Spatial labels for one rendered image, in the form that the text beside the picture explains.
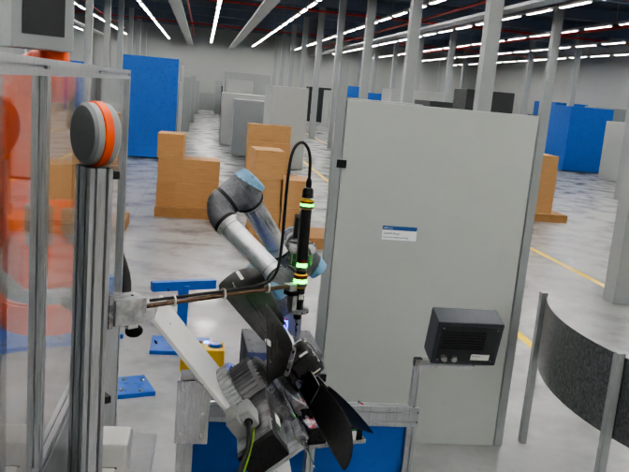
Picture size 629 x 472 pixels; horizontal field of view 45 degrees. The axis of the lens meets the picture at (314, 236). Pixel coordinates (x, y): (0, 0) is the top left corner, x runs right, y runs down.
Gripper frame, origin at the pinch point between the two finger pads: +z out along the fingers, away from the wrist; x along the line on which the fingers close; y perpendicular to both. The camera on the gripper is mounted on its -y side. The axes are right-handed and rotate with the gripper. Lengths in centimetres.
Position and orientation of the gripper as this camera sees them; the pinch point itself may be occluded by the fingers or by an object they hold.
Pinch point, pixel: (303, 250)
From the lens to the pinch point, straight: 239.0
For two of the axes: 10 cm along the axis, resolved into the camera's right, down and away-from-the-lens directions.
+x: -9.9, -0.6, -1.4
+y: -0.8, 9.8, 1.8
